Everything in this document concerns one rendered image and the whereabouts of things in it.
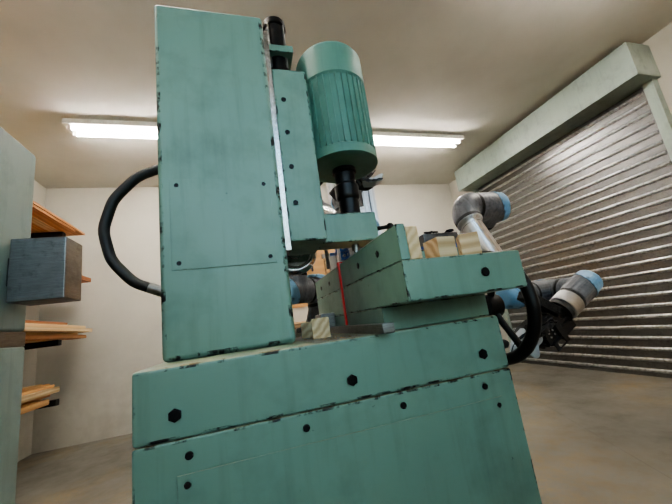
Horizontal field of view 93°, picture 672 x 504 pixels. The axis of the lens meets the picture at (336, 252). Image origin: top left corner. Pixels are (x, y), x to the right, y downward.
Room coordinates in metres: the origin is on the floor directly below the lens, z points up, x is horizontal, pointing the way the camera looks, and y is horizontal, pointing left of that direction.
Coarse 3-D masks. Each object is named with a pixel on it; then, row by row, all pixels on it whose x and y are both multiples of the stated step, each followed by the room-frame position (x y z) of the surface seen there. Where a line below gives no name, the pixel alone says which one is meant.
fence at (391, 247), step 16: (400, 224) 0.45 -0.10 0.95; (384, 240) 0.49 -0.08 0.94; (400, 240) 0.45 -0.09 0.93; (352, 256) 0.65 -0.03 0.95; (368, 256) 0.57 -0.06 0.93; (384, 256) 0.50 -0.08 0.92; (400, 256) 0.45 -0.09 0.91; (336, 272) 0.78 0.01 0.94; (352, 272) 0.66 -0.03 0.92; (368, 272) 0.58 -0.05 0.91; (320, 288) 0.96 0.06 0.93; (336, 288) 0.79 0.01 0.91
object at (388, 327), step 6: (330, 318) 0.83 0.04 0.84; (330, 324) 0.83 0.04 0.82; (366, 324) 0.58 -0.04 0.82; (372, 324) 0.53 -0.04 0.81; (378, 324) 0.51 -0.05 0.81; (384, 324) 0.49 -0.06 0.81; (390, 324) 0.50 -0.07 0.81; (330, 330) 0.80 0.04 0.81; (336, 330) 0.75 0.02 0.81; (342, 330) 0.70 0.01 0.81; (348, 330) 0.66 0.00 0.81; (354, 330) 0.62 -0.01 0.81; (360, 330) 0.59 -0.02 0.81; (366, 330) 0.56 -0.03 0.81; (372, 330) 0.53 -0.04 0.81; (378, 330) 0.51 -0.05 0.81; (384, 330) 0.49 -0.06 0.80; (390, 330) 0.50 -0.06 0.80
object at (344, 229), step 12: (324, 216) 0.70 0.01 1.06; (336, 216) 0.70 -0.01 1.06; (348, 216) 0.71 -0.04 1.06; (360, 216) 0.72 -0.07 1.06; (372, 216) 0.73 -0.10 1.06; (336, 228) 0.70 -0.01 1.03; (348, 228) 0.71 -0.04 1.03; (360, 228) 0.72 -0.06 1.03; (372, 228) 0.73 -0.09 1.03; (336, 240) 0.70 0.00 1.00; (348, 240) 0.71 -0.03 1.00; (360, 240) 0.72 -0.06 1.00
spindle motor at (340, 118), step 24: (312, 48) 0.67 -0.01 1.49; (336, 48) 0.67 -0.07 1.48; (312, 72) 0.68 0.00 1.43; (336, 72) 0.67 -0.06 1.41; (360, 72) 0.71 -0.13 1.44; (312, 96) 0.68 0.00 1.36; (336, 96) 0.67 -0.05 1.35; (360, 96) 0.69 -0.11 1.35; (312, 120) 0.69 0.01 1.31; (336, 120) 0.67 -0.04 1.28; (360, 120) 0.68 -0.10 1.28; (336, 144) 0.66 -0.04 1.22; (360, 144) 0.67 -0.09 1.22; (360, 168) 0.75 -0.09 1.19
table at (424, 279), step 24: (408, 264) 0.45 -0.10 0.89; (432, 264) 0.47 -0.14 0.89; (456, 264) 0.48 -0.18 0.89; (480, 264) 0.49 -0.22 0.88; (504, 264) 0.50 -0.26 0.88; (360, 288) 0.63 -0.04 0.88; (384, 288) 0.52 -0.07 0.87; (408, 288) 0.45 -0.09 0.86; (432, 288) 0.46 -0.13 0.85; (456, 288) 0.47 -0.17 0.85; (480, 288) 0.49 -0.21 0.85; (504, 288) 0.50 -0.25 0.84; (336, 312) 0.82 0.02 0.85
